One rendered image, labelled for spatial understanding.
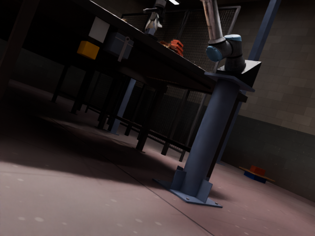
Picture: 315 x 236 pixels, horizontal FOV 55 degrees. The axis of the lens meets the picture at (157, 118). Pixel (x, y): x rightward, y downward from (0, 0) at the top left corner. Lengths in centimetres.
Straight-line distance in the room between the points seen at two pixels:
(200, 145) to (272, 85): 567
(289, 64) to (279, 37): 85
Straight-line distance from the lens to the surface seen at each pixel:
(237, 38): 214
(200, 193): 214
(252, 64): 226
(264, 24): 700
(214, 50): 203
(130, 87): 433
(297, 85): 739
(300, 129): 703
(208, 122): 211
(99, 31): 186
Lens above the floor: 43
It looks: level
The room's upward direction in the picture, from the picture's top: 21 degrees clockwise
